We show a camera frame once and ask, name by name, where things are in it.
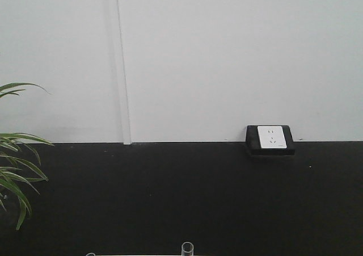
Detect green potted plant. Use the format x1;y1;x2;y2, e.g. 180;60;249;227
0;82;55;231

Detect black and white wall socket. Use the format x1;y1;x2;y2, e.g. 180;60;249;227
246;125;296;156

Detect white test tube rack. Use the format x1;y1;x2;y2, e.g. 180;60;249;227
95;254;180;256

